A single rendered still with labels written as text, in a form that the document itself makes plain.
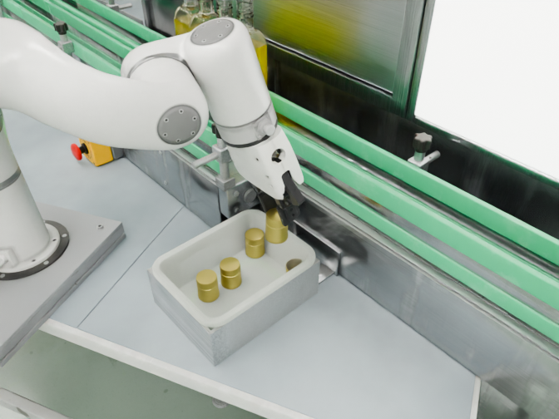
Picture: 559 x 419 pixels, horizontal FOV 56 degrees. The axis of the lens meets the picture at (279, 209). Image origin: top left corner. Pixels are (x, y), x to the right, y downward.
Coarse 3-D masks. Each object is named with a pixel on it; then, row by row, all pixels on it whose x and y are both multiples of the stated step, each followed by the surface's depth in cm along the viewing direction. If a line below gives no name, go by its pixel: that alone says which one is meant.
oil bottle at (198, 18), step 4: (196, 12) 99; (216, 12) 99; (192, 16) 99; (196, 16) 98; (200, 16) 97; (204, 16) 97; (208, 16) 97; (212, 16) 97; (216, 16) 98; (192, 20) 98; (196, 20) 97; (200, 20) 97; (204, 20) 97; (208, 20) 97; (192, 24) 99; (196, 24) 98; (192, 28) 99
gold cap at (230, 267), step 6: (228, 258) 87; (234, 258) 87; (222, 264) 86; (228, 264) 86; (234, 264) 86; (222, 270) 85; (228, 270) 85; (234, 270) 85; (222, 276) 86; (228, 276) 85; (234, 276) 86; (240, 276) 87; (222, 282) 87; (228, 282) 86; (234, 282) 86; (240, 282) 88; (228, 288) 87; (234, 288) 87
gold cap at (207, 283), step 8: (200, 272) 84; (208, 272) 84; (200, 280) 83; (208, 280) 83; (216, 280) 84; (200, 288) 83; (208, 288) 83; (216, 288) 84; (200, 296) 85; (208, 296) 84; (216, 296) 85
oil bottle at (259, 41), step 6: (252, 30) 91; (258, 30) 92; (252, 36) 90; (258, 36) 91; (252, 42) 91; (258, 42) 92; (264, 42) 92; (258, 48) 92; (264, 48) 93; (258, 54) 93; (264, 54) 94; (258, 60) 93; (264, 60) 94; (264, 66) 95; (264, 72) 96
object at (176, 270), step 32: (224, 224) 89; (256, 224) 93; (160, 256) 83; (192, 256) 87; (224, 256) 92; (288, 256) 89; (192, 288) 87; (224, 288) 87; (256, 288) 87; (224, 320) 73
